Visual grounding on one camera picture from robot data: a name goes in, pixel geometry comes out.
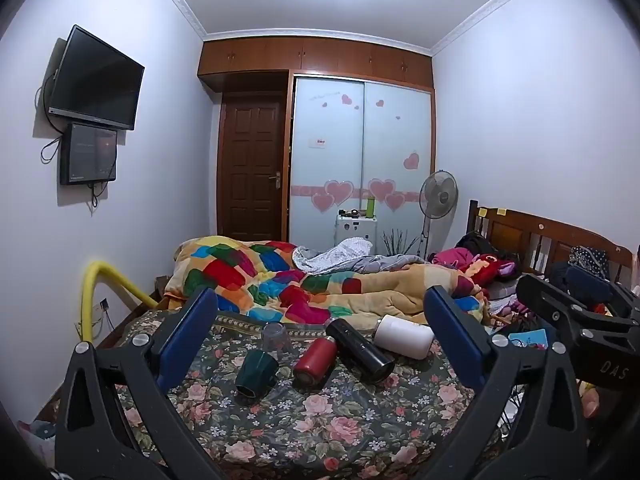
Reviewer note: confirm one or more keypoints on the white thermos cup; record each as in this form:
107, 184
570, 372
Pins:
404, 336

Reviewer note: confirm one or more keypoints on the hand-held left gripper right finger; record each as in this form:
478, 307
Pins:
456, 336

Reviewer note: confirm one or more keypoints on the green bottle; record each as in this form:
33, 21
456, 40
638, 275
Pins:
370, 207

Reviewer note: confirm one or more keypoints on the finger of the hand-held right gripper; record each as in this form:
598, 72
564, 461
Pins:
590, 282
542, 296

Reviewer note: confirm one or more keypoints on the colourful patchwork quilt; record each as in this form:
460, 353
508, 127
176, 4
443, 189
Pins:
250, 270

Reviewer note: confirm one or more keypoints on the small wall-mounted monitor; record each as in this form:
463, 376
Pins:
89, 154

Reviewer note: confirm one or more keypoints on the black bag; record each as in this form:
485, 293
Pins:
475, 244

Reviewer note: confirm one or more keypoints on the floral bed sheet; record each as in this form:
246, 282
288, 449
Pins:
325, 420

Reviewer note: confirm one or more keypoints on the dark green cup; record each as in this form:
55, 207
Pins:
257, 372

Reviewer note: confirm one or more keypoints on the black thermos cup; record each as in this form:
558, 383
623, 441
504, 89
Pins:
357, 344

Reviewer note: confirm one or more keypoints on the red thermos cup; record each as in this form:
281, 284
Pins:
314, 362

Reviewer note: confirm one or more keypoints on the dried branches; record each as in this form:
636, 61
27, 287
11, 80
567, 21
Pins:
397, 242

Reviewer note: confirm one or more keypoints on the blue booklet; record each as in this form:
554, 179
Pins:
530, 339

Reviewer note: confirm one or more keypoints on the small white cabinet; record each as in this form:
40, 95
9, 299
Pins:
356, 230

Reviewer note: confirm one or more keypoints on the dark dotted cloth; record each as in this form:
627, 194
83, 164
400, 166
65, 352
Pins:
590, 257

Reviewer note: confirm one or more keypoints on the brown wooden door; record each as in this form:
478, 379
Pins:
252, 170

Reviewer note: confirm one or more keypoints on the pink clothing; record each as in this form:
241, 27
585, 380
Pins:
451, 257

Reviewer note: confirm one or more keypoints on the grey white blanket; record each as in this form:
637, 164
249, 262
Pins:
345, 255

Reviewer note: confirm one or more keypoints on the wooden wardrobe with heart stickers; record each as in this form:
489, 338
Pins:
330, 150

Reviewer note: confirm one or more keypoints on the wall-mounted black television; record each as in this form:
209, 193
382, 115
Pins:
95, 77

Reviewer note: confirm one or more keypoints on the clear glass cup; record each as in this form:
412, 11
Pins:
275, 342

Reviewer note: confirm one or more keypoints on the red plush toy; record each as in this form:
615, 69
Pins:
484, 269

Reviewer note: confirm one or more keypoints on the standing electric fan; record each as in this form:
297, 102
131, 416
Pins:
439, 195

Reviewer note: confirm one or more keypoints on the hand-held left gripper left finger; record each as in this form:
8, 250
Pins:
187, 335

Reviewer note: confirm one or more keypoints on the wooden bed headboard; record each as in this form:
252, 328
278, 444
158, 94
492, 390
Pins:
517, 230

